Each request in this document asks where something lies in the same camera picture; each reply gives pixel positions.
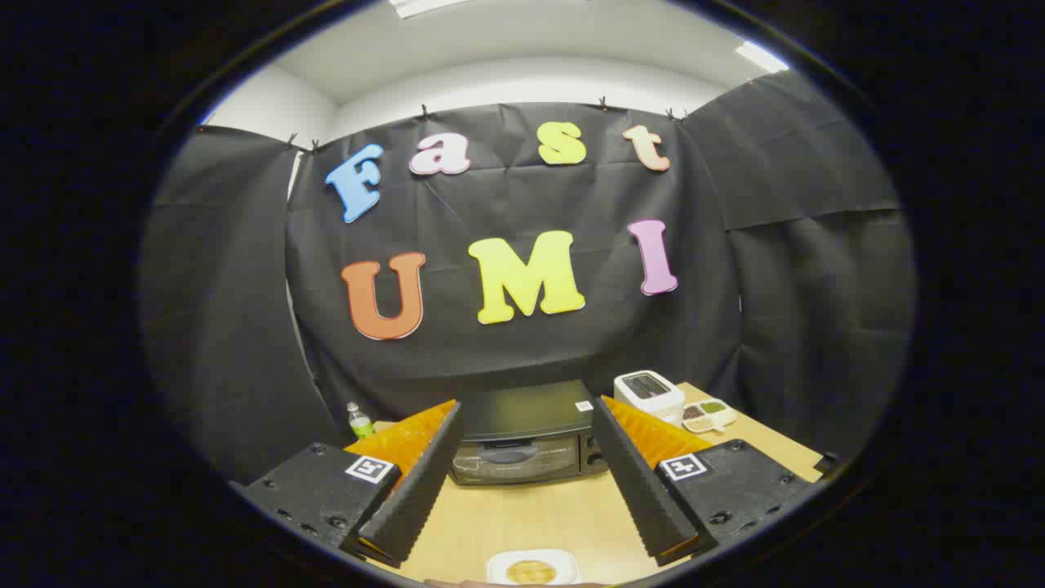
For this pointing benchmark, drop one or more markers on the golden bread bun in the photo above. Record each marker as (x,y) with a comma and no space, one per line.
(531,572)

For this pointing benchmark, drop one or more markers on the green label drink bottle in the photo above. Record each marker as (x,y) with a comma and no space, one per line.
(360,425)

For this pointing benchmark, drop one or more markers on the ceiling light panel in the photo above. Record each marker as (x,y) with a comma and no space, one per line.
(420,5)
(761,57)

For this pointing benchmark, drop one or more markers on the white square plate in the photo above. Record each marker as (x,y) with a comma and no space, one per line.
(495,565)

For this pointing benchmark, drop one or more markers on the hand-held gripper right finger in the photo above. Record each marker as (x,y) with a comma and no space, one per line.
(637,490)

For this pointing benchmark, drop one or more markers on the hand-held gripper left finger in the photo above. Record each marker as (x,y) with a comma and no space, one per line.
(416,490)

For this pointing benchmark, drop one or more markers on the white pop-up toaster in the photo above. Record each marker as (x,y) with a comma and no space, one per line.
(649,392)

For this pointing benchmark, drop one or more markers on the white divided snack dish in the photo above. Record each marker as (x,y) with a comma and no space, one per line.
(709,415)

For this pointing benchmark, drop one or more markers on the black toaster oven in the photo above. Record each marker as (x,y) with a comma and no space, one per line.
(522,412)

